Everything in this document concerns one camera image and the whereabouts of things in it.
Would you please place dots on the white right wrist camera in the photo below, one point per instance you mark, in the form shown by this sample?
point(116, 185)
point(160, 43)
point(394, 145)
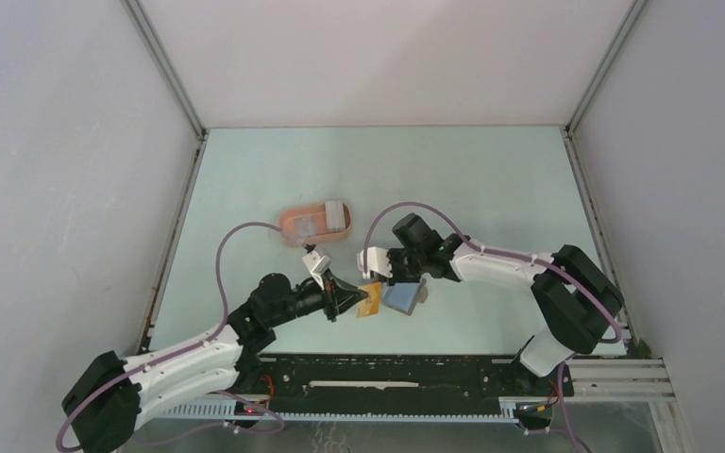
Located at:
point(373, 262)

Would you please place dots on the taupe leather card holder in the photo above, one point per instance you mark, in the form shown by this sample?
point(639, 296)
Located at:
point(406, 296)

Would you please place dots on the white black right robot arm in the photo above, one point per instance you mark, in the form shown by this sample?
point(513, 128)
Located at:
point(579, 304)

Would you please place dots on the stack of credit cards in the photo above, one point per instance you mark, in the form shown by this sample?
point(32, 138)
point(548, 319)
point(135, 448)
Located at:
point(335, 214)

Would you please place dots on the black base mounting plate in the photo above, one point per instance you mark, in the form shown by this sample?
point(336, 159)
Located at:
point(396, 385)

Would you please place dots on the orange credit card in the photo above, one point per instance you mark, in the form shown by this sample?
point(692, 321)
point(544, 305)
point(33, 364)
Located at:
point(370, 305)

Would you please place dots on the aluminium frame rail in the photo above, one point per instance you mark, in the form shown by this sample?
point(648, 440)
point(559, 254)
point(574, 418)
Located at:
point(620, 380)

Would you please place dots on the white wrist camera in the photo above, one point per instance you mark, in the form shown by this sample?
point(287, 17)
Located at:
point(317, 263)
point(373, 262)

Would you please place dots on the peach plastic card tray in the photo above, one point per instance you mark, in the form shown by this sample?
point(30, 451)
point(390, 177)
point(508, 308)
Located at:
point(307, 223)

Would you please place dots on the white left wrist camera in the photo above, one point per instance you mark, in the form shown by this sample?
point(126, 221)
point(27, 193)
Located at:
point(317, 263)

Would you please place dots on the white cable duct strip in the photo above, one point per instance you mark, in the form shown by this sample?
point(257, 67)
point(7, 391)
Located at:
point(206, 409)

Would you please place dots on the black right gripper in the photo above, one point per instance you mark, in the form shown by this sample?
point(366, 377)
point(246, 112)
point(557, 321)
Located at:
point(396, 276)

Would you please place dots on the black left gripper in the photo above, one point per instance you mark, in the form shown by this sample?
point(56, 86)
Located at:
point(345, 296)

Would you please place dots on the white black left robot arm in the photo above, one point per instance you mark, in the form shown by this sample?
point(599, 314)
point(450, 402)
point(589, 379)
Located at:
point(115, 396)

